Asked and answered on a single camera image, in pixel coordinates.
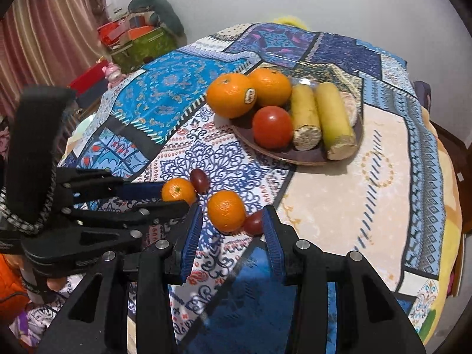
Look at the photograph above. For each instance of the grey blue bag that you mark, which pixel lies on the grey blue bag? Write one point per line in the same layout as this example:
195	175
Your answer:
422	94

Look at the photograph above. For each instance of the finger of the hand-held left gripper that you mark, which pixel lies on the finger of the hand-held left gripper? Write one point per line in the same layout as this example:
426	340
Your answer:
143	191
162	212

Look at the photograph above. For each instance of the orange box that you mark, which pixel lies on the orange box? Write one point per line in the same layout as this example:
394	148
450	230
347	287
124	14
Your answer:
140	32

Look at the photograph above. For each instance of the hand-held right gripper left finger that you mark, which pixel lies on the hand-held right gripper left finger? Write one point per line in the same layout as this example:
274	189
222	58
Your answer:
191	245

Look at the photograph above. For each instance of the red gift bag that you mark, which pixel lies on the red gift bag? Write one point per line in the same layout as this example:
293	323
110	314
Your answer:
112	33

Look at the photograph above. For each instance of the red box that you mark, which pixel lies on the red box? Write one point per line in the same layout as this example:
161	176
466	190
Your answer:
88	77

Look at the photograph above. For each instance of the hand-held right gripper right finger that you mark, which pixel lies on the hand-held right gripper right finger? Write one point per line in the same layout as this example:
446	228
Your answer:
273	247

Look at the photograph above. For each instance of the yellow fuzzy cushion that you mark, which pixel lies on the yellow fuzzy cushion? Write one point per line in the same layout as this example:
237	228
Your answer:
291	20

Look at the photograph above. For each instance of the dark red grape tomato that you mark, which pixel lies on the dark red grape tomato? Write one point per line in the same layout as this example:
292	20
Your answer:
253	224
200	180

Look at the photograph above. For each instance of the orange garment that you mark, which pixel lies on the orange garment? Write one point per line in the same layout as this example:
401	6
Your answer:
11	284

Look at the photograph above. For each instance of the dark purple plate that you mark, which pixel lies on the dark purple plate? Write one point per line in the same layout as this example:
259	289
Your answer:
280	155

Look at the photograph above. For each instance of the blue patchwork tablecloth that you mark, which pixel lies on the blue patchwork tablecloth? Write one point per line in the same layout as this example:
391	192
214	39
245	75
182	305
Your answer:
368	191

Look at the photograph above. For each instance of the pink plush toy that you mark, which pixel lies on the pink plush toy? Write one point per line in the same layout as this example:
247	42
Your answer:
112	73

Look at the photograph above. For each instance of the grey plush toy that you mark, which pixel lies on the grey plush toy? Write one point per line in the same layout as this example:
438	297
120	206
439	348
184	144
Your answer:
166	11

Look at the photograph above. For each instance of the floral white cloth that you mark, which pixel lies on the floral white cloth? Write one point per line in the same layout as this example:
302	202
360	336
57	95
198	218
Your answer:
37	324

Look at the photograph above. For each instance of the peeled pomelo segment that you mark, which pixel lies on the peeled pomelo segment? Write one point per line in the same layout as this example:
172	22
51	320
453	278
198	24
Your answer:
350	108

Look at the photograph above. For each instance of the striped brown curtain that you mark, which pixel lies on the striped brown curtain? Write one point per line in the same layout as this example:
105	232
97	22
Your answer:
44	25

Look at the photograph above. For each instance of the small mandarin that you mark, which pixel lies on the small mandarin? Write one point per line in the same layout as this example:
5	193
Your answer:
179	191
225	210

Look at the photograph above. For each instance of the large orange with sticker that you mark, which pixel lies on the large orange with sticker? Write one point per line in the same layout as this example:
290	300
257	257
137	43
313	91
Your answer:
226	94

